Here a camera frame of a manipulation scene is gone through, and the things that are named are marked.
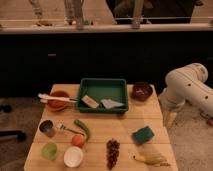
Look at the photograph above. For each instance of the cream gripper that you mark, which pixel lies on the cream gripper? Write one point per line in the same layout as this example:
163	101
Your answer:
169	118

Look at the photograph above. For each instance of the teal green sponge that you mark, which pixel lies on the teal green sponge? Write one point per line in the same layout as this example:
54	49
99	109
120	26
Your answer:
143	135

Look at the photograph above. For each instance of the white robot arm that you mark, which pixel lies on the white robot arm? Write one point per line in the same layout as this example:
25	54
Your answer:
185	84

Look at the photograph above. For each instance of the metal cup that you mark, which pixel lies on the metal cup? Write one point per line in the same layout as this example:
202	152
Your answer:
46	127

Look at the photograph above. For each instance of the light green cup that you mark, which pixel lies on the light green cup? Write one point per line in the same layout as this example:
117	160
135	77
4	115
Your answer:
49	151

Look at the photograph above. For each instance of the dark red bowl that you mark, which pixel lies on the dark red bowl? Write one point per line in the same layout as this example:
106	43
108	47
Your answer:
141	91

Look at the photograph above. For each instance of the yellow banana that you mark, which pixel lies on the yellow banana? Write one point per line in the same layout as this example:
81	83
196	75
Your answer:
157	160

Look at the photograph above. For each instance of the white cloth in tray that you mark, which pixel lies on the white cloth in tray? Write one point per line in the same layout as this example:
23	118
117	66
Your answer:
108	103

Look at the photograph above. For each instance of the dark grape bunch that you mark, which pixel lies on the dark grape bunch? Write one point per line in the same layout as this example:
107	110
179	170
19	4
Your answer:
112	153

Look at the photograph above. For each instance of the green plastic tray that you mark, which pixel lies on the green plastic tray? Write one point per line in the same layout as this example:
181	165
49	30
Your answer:
103	88

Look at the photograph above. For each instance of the beige block in tray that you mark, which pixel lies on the beige block in tray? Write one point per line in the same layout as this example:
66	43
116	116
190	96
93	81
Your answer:
90	102

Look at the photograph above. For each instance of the orange tomato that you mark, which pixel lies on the orange tomato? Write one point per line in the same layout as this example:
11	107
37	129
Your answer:
78	140

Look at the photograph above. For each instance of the white bowl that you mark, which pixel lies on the white bowl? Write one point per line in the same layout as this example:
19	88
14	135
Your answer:
73	157

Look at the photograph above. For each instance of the orange bowl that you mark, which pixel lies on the orange bowl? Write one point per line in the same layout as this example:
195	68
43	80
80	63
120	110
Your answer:
56	105

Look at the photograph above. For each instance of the white spatula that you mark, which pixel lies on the white spatula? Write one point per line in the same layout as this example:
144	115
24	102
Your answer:
48	97

